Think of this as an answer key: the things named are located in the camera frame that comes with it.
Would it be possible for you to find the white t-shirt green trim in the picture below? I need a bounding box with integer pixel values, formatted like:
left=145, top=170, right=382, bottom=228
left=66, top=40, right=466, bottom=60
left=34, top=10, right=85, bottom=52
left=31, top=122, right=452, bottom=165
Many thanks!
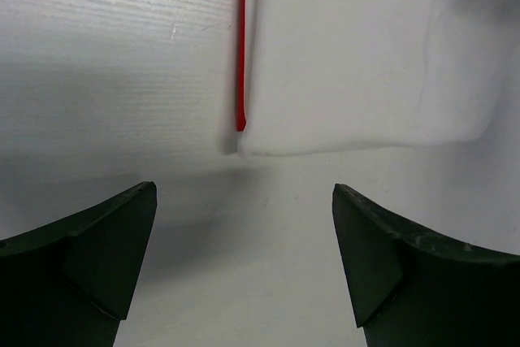
left=238, top=0, right=519, bottom=156

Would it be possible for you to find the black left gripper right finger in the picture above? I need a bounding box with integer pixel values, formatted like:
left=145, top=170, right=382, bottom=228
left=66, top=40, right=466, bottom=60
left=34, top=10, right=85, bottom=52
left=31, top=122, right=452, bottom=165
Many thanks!
left=332, top=184, right=519, bottom=346

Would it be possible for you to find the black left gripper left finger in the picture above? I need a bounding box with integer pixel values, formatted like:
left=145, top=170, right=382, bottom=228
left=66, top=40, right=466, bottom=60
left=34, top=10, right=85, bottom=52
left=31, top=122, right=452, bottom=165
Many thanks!
left=1, top=182, right=157, bottom=346

